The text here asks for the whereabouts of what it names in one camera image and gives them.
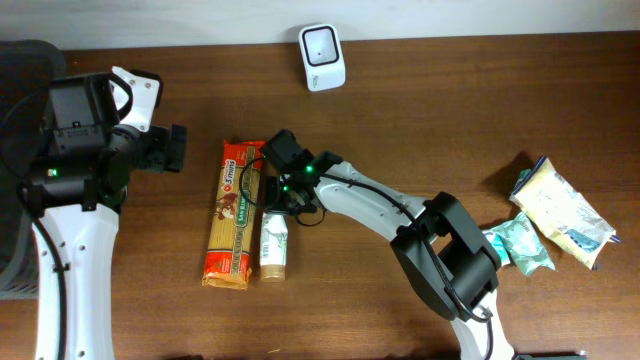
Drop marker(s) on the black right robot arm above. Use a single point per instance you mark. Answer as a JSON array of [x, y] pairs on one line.
[[448, 261]]

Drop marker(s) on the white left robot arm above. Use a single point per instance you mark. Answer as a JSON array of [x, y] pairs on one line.
[[73, 191]]

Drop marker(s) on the white shampoo tube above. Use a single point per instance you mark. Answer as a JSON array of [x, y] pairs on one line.
[[273, 248]]

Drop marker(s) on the mint green foil pouch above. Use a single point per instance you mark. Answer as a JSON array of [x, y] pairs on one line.
[[523, 245]]

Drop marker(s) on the teal tissue pack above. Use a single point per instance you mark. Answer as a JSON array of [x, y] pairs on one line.
[[497, 243]]

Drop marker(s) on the orange spaghetti packet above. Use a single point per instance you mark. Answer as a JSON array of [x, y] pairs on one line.
[[227, 260]]

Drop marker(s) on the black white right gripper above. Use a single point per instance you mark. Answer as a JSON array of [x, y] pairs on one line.
[[272, 184]]

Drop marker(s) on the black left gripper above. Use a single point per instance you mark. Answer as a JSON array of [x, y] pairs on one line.
[[158, 155]]

